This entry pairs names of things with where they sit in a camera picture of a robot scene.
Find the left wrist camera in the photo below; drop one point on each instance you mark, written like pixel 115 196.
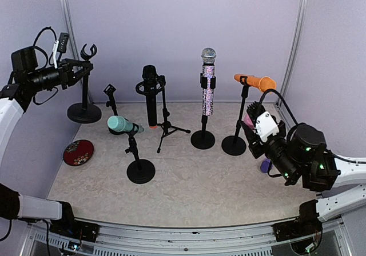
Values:
pixel 59 48

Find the orange mic round stand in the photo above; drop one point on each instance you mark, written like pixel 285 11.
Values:
pixel 234 145

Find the glitter silver microphone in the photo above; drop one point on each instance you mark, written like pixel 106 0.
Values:
pixel 208 80

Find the aluminium front rail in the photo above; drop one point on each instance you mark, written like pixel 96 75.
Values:
pixel 115 239

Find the teal mic round stand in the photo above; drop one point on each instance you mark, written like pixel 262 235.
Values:
pixel 140 171

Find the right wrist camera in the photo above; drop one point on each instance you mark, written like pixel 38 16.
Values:
pixel 265 127

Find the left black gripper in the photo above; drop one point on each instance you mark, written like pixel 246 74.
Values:
pixel 68 77

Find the black microphone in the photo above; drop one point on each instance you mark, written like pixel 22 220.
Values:
pixel 149 76

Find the red embroidered round cushion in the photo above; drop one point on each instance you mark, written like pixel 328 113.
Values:
pixel 78 152

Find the orange microphone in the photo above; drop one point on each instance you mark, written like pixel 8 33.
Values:
pixel 261 83

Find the teal microphone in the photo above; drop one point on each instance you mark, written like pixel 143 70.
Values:
pixel 120 125

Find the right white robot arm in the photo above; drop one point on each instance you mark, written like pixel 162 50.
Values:
pixel 302 154

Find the purple microphone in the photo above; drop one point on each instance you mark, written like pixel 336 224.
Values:
pixel 266 165

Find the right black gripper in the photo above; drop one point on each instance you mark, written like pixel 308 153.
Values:
pixel 253 140

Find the glitter mic round stand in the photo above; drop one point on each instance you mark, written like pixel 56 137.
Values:
pixel 203 139

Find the black tripod mic stand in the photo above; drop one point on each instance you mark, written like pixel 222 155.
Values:
pixel 167 127

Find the pink mic round stand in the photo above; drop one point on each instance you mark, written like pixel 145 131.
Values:
pixel 85 112

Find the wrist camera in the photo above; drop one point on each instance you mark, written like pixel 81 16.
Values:
pixel 59 48
pixel 265 127

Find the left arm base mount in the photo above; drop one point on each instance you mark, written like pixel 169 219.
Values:
pixel 83 231

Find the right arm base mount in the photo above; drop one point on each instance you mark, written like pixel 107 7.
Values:
pixel 288 230

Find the purple mic round stand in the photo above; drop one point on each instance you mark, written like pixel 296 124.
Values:
pixel 109 91

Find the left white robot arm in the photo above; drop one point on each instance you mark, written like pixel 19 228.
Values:
pixel 27 79

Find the pink microphone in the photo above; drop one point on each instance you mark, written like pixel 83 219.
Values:
pixel 247 120

